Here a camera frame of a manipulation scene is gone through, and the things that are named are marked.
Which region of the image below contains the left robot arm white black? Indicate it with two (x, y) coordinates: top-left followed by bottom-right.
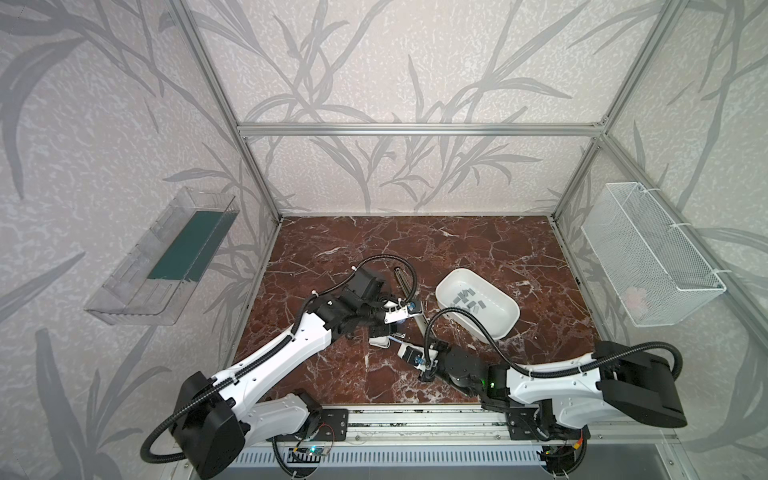
(140, 293), (410, 479)

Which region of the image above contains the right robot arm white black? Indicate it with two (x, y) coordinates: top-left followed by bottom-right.
(419, 341), (688, 441)

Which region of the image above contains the grey staple strips pile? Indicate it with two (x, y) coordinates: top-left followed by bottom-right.
(452, 288), (487, 314)

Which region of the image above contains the white plastic tray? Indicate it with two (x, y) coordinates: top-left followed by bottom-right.
(435, 268), (520, 341)

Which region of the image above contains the green circuit board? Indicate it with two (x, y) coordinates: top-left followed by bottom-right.
(289, 444), (333, 463)

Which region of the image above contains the pink item in basket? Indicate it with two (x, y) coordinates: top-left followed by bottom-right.
(622, 287), (649, 318)

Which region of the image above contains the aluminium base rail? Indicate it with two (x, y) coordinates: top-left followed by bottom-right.
(173, 404), (679, 448)

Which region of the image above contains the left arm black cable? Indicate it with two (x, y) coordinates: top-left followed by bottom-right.
(139, 254), (419, 464)

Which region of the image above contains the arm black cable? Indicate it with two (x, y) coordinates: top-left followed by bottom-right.
(139, 254), (419, 464)
(422, 307), (684, 382)

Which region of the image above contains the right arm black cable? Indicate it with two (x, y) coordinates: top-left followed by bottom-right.
(422, 307), (684, 382)

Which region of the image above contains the clear plastic wall bin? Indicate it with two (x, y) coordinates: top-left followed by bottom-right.
(84, 187), (240, 326)

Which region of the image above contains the white wire mesh basket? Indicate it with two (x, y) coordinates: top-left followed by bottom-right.
(581, 182), (727, 328)

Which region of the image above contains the aluminium cage frame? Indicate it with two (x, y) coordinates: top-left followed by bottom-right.
(167, 0), (768, 409)

